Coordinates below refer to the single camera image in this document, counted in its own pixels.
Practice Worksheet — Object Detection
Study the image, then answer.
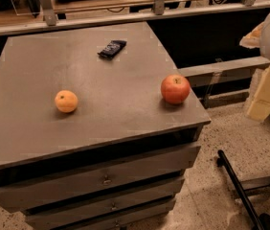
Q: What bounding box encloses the black chair leg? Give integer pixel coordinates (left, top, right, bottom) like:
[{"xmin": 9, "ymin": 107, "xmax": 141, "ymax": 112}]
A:
[{"xmin": 216, "ymin": 149, "xmax": 270, "ymax": 230}]

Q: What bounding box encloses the orange fruit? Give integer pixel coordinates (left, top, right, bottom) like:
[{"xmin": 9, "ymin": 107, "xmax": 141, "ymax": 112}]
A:
[{"xmin": 55, "ymin": 90, "xmax": 79, "ymax": 113}]

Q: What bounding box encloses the grey drawer cabinet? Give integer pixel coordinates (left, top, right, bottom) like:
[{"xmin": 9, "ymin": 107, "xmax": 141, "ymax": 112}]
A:
[{"xmin": 0, "ymin": 23, "xmax": 210, "ymax": 230}]

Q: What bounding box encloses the dark snack wrapper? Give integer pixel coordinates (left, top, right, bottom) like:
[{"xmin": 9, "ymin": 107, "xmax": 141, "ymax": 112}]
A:
[{"xmin": 98, "ymin": 40, "xmax": 126, "ymax": 59}]

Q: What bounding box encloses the red apple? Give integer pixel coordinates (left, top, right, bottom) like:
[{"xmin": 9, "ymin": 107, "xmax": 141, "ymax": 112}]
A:
[{"xmin": 161, "ymin": 75, "xmax": 191, "ymax": 104}]

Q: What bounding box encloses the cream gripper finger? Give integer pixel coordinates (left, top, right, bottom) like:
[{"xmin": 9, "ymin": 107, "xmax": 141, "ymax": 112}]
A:
[
  {"xmin": 239, "ymin": 23, "xmax": 263, "ymax": 49},
  {"xmin": 245, "ymin": 65, "xmax": 270, "ymax": 122}
]

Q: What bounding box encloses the metal railing frame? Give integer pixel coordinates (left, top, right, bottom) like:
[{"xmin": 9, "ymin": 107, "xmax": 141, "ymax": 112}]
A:
[{"xmin": 0, "ymin": 0, "xmax": 270, "ymax": 36}]

